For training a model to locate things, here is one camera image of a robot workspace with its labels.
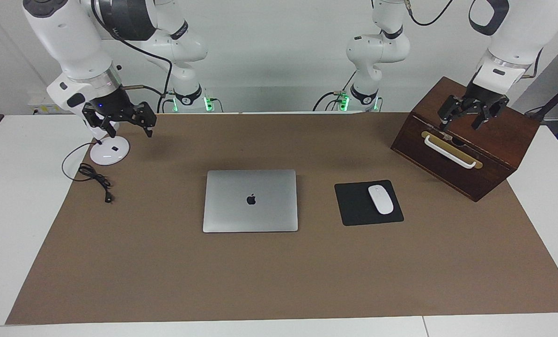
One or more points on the black stand pole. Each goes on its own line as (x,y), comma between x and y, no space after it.
(557,96)

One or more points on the white power strip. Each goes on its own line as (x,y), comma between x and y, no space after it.
(45,108)

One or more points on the dark brown wooden box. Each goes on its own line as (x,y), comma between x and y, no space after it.
(489,140)

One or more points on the white computer mouse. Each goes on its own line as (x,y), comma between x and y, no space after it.
(380,199)

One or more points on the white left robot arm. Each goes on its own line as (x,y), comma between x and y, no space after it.
(377,47)

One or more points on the silver laptop with apple logo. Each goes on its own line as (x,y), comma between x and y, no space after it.
(251,201)

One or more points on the black mouse pad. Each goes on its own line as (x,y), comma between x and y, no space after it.
(354,206)

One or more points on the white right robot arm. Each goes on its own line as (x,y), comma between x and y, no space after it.
(68,37)

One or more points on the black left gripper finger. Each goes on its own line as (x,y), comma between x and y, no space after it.
(452,107)
(486,112)

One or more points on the white desk lamp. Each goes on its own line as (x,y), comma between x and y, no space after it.
(108,154)

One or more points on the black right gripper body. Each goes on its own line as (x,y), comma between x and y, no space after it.
(115,105)

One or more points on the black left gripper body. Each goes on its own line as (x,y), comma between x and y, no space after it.
(487,98)

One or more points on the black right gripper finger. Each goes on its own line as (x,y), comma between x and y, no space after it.
(148,114)
(94,117)

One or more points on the brown table mat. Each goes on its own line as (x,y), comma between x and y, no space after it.
(279,271)

